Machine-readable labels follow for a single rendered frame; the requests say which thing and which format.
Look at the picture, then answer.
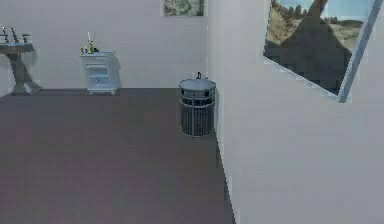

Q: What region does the grey mesh trash can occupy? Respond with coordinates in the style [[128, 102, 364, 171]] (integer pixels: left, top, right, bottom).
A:
[[178, 71, 217, 138]]

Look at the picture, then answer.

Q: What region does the green spray bottle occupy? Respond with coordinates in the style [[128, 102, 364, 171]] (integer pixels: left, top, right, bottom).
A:
[[87, 32, 96, 54]]

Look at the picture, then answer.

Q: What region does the white small drawer cabinet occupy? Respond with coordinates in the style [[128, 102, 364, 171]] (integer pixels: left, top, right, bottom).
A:
[[79, 50, 121, 96]]

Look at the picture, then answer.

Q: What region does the framed green landscape picture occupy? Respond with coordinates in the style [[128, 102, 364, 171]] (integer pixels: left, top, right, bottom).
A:
[[163, 0, 205, 17]]

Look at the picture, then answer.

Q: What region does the window with grey frame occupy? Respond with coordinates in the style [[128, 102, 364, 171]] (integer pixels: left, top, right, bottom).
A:
[[263, 0, 384, 104]]

